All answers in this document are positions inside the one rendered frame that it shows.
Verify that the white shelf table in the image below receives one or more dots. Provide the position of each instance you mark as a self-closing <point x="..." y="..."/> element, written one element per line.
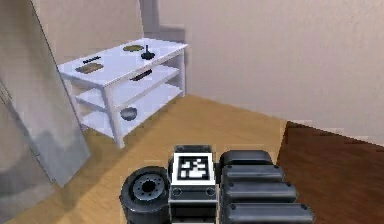
<point x="121" y="78"/>

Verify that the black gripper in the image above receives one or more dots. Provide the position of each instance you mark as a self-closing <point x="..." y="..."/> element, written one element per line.
<point x="145" y="191"/>

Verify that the black remote control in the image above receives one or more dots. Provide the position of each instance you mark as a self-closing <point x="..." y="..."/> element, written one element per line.
<point x="92" y="60"/>

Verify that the grey bowl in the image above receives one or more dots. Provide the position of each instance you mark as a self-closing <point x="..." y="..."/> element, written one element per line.
<point x="128" y="114"/>

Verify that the grey open door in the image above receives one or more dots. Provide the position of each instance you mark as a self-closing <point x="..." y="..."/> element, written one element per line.
<point x="40" y="100"/>

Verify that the olive round plate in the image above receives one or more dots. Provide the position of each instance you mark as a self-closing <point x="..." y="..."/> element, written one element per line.
<point x="133" y="48"/>

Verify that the brown flat book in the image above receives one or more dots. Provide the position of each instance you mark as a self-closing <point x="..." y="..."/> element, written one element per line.
<point x="89" y="68"/>

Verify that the black joystick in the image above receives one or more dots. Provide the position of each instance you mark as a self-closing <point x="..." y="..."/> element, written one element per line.
<point x="147" y="54"/>

